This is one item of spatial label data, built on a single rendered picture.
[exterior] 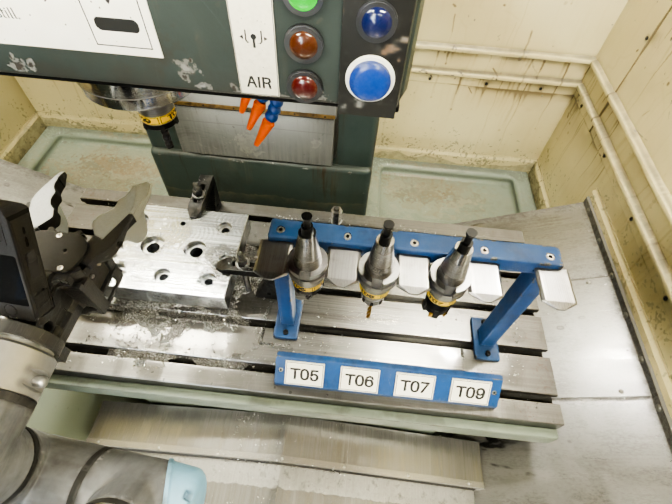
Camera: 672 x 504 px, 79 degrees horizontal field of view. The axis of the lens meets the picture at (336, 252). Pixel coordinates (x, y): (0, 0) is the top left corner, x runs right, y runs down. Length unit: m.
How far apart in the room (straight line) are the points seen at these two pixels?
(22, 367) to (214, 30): 0.33
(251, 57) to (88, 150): 1.71
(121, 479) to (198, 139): 0.99
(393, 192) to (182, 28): 1.37
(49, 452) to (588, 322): 1.12
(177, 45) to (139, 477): 0.38
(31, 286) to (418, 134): 1.42
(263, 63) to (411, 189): 1.38
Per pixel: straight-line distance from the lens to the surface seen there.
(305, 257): 0.59
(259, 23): 0.32
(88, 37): 0.38
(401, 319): 0.96
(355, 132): 1.21
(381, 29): 0.30
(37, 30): 0.40
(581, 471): 1.12
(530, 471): 1.12
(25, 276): 0.46
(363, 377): 0.85
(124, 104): 0.58
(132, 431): 1.11
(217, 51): 0.34
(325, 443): 0.99
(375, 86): 0.32
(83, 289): 0.50
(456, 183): 1.75
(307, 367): 0.85
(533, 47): 1.54
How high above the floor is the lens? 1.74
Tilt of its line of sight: 54 degrees down
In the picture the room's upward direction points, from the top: 4 degrees clockwise
